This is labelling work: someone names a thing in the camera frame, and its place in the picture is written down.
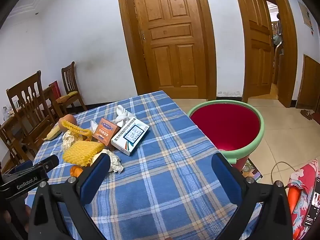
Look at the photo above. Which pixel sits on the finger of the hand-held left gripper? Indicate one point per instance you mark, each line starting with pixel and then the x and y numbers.
pixel 51 161

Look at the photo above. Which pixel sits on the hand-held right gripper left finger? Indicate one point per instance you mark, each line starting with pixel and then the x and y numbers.
pixel 96 177

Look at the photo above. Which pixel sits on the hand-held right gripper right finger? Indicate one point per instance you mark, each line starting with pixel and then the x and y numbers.
pixel 226 180

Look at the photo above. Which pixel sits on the small orange round object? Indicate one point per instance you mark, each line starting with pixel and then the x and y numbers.
pixel 75 171

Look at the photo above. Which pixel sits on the white tissue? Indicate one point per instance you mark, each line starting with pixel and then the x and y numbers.
pixel 69 141
pixel 113 161

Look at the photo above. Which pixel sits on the wide yellow foam fruit net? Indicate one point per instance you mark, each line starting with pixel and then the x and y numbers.
pixel 80 152

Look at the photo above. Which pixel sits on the long yellow foam fruit net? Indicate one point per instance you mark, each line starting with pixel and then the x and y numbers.
pixel 75 129

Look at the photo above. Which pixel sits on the orange cardboard box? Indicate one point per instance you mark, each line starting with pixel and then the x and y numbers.
pixel 105 132

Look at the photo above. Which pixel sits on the white medicine box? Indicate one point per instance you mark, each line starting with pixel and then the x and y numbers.
pixel 131 137

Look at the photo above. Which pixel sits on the red round stool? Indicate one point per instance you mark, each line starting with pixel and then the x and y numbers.
pixel 225 125

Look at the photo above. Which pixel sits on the knotted white sock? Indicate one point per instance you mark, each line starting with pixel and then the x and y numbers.
pixel 123 115

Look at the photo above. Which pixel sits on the banana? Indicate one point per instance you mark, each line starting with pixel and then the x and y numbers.
pixel 53 133

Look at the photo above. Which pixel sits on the low wooden chair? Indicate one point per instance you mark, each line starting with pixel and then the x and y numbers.
pixel 11 140

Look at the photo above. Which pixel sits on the apple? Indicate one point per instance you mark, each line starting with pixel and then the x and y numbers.
pixel 68 120

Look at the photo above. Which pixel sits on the blue plaid tablecloth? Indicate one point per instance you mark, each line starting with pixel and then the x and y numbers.
pixel 162 180

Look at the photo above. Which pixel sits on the tall wooden chair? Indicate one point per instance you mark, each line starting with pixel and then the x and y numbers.
pixel 27 100

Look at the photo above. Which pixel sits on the yellow seat cushion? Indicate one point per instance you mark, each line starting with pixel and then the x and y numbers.
pixel 67 97

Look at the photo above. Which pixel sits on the red board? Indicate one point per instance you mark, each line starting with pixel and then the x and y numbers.
pixel 55 90

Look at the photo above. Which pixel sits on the red floral cloth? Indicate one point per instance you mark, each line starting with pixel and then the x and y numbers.
pixel 303 177

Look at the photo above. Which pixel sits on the wooden chair with cushion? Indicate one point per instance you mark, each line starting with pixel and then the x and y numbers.
pixel 70 80

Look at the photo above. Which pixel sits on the black phone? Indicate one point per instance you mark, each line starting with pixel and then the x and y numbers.
pixel 313 205

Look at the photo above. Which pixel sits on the brown slipper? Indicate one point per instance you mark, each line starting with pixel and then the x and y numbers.
pixel 306 114

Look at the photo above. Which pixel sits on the wooden cabinet door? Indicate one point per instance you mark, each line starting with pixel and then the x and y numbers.
pixel 308 85

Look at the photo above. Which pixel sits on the open wooden door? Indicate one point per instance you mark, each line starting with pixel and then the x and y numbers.
pixel 257 42

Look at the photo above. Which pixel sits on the closed wooden door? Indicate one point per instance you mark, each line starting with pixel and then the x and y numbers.
pixel 172 42

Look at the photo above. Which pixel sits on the wooden door frame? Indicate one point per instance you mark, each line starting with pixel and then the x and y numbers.
pixel 287 55

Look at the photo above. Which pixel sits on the wall notice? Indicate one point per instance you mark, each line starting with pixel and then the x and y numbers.
pixel 306 15

